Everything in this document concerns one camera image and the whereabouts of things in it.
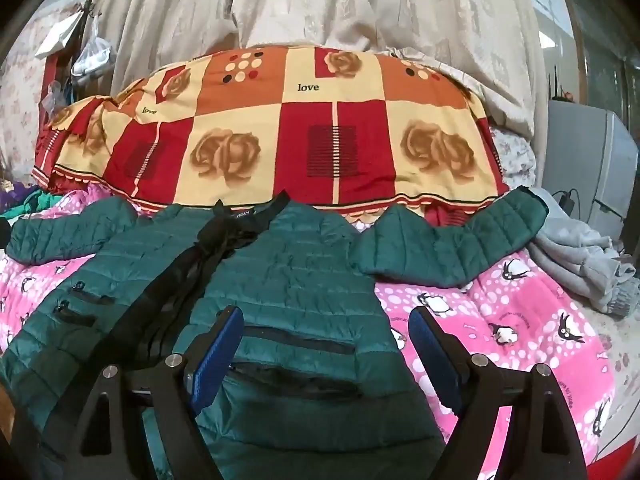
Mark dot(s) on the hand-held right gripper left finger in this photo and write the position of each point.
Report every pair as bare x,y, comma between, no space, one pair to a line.
215,355

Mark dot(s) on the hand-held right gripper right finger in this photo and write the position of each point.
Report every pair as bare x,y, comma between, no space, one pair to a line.
432,355

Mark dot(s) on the green puffer jacket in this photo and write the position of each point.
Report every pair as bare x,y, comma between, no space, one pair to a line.
300,270

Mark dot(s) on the pink penguin blanket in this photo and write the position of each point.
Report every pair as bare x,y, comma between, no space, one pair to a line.
525,310

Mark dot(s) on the grey sweatshirt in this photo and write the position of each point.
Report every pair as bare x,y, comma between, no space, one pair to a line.
575,250

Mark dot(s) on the white floral bedsheet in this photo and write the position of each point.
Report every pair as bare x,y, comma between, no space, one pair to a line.
515,155

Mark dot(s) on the light green cloth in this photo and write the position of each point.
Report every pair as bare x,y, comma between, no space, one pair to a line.
42,201

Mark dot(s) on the red yellow rose quilt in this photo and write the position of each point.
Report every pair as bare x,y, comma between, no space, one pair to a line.
310,125

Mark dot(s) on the purple cloth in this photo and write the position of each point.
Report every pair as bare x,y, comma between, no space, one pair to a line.
15,195

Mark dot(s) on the white plastic bag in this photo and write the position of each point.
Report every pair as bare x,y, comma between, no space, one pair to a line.
92,57

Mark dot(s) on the glass window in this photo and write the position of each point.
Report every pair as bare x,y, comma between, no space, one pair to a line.
600,60

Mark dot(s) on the white paper sheet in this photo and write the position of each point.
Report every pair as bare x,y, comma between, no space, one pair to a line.
60,37

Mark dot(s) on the beige curtain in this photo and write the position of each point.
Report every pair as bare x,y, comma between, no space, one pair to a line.
300,0

